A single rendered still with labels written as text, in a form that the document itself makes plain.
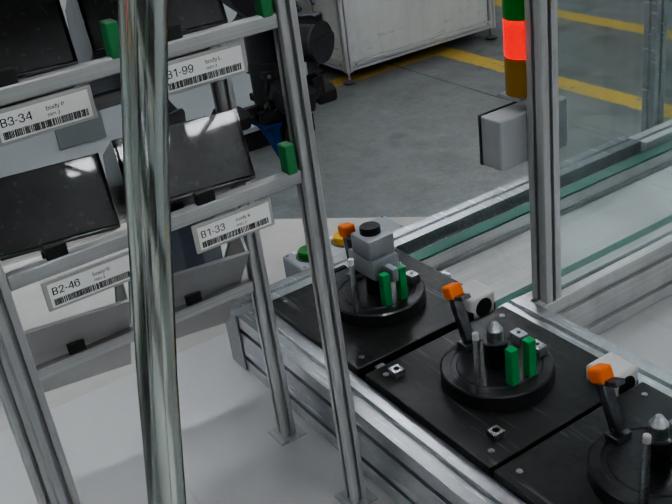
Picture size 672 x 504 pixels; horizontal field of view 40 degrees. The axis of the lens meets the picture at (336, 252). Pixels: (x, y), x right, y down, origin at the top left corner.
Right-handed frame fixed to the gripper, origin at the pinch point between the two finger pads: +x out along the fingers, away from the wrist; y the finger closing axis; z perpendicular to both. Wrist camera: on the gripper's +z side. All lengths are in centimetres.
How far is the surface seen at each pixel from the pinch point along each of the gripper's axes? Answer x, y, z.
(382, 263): 13.9, 1.7, 21.5
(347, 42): 94, 223, -331
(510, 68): -11.1, 18.9, 30.0
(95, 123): 81, 54, -282
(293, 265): 23.2, 0.3, -3.1
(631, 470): 20, 0, 67
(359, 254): 13.1, 0.2, 18.1
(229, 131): -16.5, -23.1, 34.0
